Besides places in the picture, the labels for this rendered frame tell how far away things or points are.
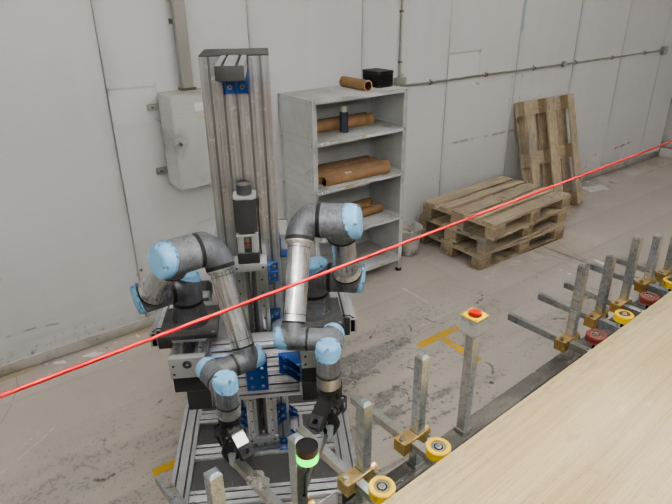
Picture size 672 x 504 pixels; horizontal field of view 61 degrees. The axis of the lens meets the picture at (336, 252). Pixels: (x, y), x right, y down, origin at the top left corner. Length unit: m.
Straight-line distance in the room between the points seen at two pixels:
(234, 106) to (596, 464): 1.70
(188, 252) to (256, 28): 2.65
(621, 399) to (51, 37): 3.34
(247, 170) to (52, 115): 1.81
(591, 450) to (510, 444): 0.25
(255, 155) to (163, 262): 0.64
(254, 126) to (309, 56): 2.33
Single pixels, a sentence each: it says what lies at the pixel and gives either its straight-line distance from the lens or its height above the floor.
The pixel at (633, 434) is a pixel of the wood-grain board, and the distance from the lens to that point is 2.18.
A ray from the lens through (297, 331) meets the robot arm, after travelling 1.79.
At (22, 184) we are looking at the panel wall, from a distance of 3.84.
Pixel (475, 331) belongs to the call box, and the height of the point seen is 1.18.
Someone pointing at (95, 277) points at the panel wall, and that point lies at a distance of 4.13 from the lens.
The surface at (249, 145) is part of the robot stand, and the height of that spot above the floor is 1.71.
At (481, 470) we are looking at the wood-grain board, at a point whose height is 0.90.
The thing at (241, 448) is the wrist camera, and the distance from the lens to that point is 1.87.
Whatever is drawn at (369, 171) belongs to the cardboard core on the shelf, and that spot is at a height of 0.95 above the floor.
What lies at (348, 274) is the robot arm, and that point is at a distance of 2.12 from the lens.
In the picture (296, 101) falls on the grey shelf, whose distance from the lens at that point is 4.13.
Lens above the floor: 2.23
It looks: 25 degrees down
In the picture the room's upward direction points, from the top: 1 degrees counter-clockwise
